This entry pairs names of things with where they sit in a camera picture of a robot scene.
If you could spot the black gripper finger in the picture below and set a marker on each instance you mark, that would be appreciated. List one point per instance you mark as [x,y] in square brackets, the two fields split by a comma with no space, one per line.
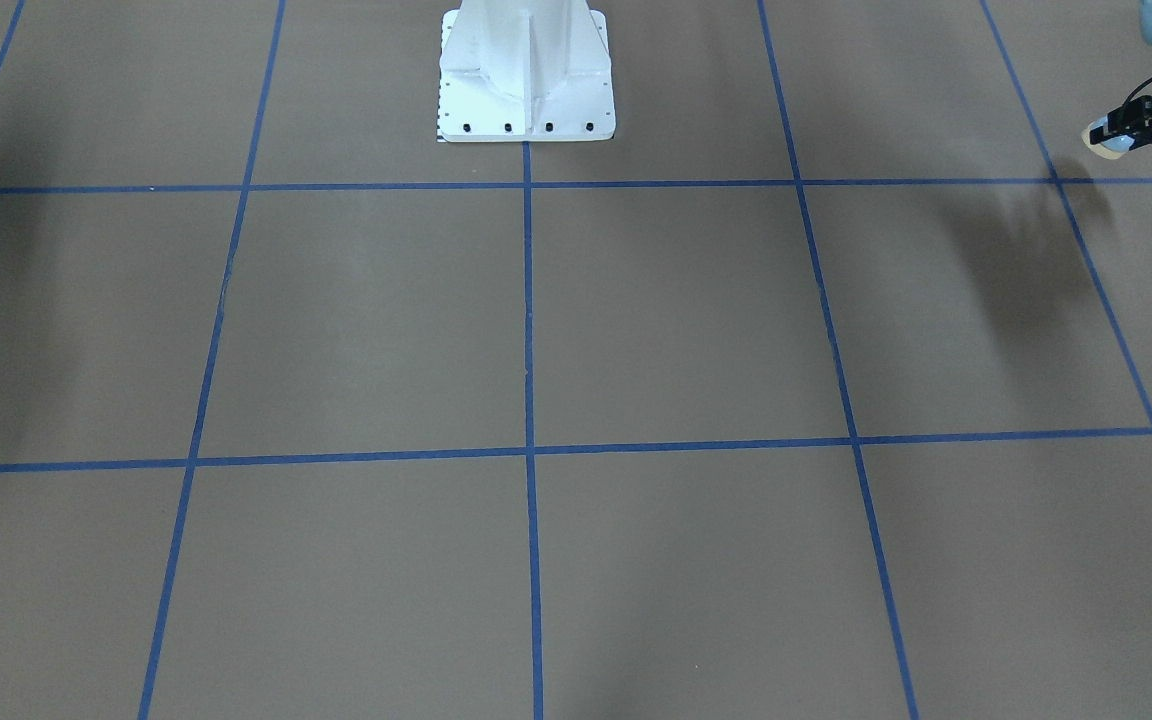
[1134,118]

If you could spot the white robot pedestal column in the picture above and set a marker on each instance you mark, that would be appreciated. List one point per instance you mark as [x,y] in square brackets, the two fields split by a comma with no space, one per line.
[525,71]

